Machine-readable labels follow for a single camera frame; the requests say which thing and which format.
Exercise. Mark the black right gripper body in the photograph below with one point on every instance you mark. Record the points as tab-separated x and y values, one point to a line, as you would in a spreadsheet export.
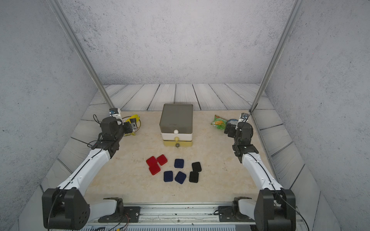
232	131

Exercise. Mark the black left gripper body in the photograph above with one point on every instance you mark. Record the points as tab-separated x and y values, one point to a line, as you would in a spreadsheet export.
126	128

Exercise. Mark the white drawer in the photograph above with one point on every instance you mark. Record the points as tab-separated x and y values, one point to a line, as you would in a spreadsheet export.
177	137

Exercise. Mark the black brooch box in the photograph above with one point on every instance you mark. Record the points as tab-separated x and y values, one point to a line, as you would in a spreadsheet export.
196	167
194	177

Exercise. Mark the grey top drawer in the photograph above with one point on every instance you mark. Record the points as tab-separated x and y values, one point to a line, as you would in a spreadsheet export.
177	117

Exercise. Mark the black brooch box front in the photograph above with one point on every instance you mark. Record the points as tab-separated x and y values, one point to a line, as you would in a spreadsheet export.
194	177

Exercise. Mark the blue brooch box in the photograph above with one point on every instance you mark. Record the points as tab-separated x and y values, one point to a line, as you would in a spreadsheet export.
168	176
179	163
180	177

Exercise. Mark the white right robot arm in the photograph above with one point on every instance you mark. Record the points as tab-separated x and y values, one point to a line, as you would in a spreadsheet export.
275	207

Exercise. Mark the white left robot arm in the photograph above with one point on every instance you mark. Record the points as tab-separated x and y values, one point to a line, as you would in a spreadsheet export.
65	207

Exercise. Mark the red brooch box rear left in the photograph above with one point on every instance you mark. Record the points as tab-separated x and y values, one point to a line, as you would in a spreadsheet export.
152	161

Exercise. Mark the red brooch box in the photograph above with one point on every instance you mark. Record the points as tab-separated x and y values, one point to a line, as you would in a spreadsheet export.
154	169
152	161
162	159

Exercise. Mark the red brooch box rear right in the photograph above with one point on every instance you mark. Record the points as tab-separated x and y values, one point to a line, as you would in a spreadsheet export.
162	159

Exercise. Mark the yellow bottom drawer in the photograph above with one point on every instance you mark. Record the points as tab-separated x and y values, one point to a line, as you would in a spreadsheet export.
178	144

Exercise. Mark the three-tier drawer cabinet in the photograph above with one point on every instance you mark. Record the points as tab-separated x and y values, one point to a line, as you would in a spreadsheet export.
176	125

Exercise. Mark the red brooch box front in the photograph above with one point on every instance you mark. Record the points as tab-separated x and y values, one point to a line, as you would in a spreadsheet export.
154	169

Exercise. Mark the blue white ceramic bowl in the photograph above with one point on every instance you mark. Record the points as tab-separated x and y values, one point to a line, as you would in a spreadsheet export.
231	124

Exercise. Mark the patterned round plate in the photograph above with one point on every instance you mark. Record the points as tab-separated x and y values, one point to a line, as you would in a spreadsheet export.
134	132

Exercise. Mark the green snack packet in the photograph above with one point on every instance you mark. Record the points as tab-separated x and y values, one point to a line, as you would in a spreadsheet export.
219	122

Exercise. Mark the yellow toy banana bunch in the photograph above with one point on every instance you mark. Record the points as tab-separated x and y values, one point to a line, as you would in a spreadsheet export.
135	122

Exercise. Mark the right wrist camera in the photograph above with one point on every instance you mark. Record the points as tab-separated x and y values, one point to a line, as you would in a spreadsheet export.
242	117

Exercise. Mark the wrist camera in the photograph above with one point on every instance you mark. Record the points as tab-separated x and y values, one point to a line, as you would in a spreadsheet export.
242	117
115	112

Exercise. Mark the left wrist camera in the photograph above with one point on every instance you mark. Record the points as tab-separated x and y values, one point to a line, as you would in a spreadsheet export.
115	112

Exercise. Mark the right aluminium frame post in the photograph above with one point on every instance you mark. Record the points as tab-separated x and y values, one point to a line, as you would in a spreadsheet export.
278	51

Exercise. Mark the aluminium frame post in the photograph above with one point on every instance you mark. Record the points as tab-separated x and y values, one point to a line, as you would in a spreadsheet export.
278	51
64	23

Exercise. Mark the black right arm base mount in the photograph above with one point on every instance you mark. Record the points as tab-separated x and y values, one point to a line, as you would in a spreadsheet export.
232	213

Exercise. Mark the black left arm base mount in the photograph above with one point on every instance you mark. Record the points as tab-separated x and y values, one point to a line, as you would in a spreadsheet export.
121	213

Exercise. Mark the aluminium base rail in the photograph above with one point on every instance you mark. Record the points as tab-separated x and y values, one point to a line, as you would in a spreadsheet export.
174	217

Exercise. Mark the left aluminium frame post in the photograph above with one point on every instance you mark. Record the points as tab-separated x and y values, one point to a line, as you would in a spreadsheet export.
64	23

